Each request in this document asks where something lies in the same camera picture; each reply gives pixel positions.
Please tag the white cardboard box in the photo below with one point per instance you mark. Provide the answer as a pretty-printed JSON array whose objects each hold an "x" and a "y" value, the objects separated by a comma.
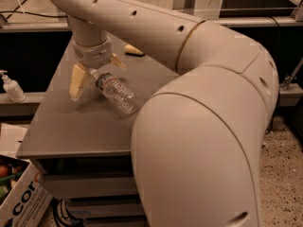
[{"x": 23, "y": 198}]

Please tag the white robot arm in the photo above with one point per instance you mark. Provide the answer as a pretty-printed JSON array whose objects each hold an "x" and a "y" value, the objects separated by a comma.
[{"x": 196, "y": 141}]

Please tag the clear plastic water bottle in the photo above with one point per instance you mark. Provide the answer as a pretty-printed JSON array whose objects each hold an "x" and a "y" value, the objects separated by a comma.
[{"x": 124, "y": 99}]

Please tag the white pump dispenser bottle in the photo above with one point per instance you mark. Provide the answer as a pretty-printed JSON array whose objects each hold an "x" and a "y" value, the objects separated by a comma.
[{"x": 12, "y": 88}]

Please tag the grey drawer cabinet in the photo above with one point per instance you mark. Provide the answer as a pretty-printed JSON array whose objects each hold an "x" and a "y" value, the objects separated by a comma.
[{"x": 82, "y": 149}]

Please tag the yellow sponge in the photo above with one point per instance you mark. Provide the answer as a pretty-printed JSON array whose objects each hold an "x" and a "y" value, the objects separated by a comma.
[{"x": 130, "y": 50}]

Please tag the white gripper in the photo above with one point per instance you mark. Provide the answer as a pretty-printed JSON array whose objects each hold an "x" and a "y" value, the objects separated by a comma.
[{"x": 94, "y": 56}]

